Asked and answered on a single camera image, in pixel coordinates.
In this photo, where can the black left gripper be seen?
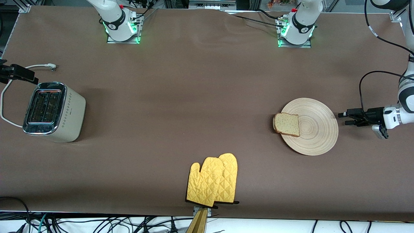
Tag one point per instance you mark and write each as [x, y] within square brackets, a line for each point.
[374, 115]

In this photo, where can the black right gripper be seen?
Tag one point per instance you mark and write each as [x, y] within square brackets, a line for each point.
[16, 73]

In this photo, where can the round wooden plate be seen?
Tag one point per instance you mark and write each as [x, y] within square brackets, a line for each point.
[317, 129]

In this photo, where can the slice of brown bread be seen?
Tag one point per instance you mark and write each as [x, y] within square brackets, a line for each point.
[287, 124]

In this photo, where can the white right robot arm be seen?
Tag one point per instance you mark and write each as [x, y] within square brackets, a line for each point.
[113, 19]

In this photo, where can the cream and chrome toaster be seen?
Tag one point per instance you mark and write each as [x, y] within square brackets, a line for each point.
[72, 113]

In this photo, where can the yellow quilted oven mitt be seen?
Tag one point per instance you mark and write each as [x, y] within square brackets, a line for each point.
[230, 174]
[203, 184]

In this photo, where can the brown table cover sheet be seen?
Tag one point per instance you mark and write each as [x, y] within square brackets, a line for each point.
[207, 64]

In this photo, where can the grey metal box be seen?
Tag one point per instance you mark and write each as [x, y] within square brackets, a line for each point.
[212, 4]

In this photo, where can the aluminium frame post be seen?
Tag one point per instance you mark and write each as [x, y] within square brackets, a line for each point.
[396, 16]
[25, 6]

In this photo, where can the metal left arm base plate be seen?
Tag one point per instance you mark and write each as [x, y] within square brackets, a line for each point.
[305, 46]

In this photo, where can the small metal clamp bracket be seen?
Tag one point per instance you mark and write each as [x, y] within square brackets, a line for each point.
[209, 212]

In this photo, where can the wooden camera stand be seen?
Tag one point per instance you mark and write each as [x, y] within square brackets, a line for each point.
[198, 225]

